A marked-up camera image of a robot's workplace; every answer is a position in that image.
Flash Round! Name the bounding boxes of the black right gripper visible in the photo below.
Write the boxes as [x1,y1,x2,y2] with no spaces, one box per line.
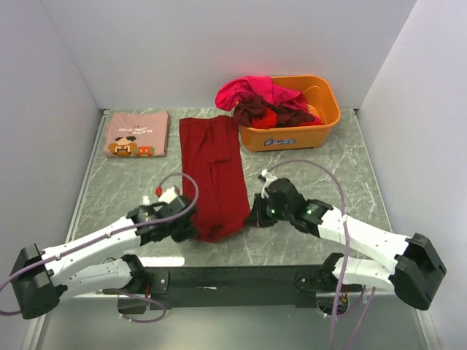
[244,192,293,228]

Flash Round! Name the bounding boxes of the dark red t-shirt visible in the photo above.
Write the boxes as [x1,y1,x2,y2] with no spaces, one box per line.
[179,115,250,243]

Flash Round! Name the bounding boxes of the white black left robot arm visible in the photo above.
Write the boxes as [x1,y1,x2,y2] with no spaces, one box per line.
[10,193,197,319]

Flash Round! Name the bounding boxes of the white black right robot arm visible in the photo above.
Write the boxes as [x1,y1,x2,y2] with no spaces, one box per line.
[245,172,447,311]

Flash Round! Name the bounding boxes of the black base crossbar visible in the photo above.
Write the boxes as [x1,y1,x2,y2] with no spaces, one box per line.
[123,265,338,308]

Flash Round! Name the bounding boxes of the bright red crumpled shirt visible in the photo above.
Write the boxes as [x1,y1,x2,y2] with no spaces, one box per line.
[251,108,277,130]

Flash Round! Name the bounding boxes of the folded pink printed t-shirt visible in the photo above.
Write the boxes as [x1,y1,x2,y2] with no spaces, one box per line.
[103,111,170,158]

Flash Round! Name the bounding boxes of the dark maroon crumpled shirt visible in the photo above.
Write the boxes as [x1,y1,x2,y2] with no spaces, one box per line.
[233,96,322,128]

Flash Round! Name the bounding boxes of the magenta pink crumpled shirt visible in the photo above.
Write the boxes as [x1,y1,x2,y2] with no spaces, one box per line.
[215,76,311,114]

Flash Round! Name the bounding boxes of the orange plastic laundry basket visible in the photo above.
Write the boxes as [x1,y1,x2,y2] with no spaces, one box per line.
[239,75,341,152]

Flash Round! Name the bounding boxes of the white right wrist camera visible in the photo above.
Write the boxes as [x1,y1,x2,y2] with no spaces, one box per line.
[258,169,278,199]

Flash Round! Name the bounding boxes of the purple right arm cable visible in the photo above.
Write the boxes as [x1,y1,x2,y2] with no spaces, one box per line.
[266,158,377,350]

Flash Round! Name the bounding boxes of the aluminium frame rail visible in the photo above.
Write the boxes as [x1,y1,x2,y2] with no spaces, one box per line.
[21,109,109,350]

